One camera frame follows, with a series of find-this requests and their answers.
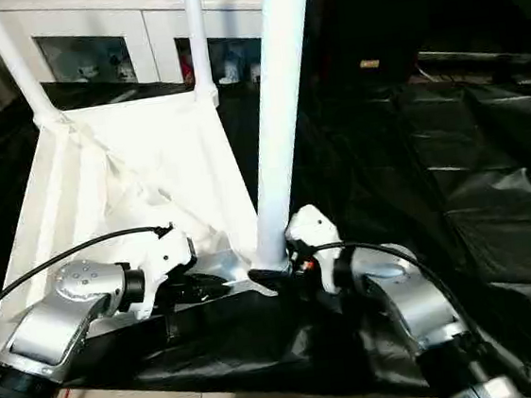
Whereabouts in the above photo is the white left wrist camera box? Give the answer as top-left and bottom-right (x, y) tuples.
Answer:
(125, 226), (203, 320)

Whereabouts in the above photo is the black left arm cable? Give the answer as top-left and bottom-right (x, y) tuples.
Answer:
(0, 223), (182, 325)

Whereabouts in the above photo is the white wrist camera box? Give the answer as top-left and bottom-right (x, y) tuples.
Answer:
(125, 226), (203, 320)
(283, 201), (349, 298)

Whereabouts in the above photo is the white plastic table top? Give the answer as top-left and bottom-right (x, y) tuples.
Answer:
(0, 81), (287, 372)

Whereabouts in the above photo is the white plastic table leg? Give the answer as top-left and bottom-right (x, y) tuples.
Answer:
(224, 0), (343, 273)
(182, 0), (221, 110)
(0, 0), (71, 134)

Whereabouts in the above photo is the white glass-door cabinet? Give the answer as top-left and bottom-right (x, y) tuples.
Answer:
(0, 0), (278, 112)

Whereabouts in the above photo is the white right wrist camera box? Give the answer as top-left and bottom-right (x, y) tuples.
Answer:
(283, 201), (349, 298)

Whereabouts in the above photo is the black work mat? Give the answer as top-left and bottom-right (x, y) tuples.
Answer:
(0, 30), (531, 398)

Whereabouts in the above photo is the black flat device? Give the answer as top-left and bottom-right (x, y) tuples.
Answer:
(416, 38), (531, 78)

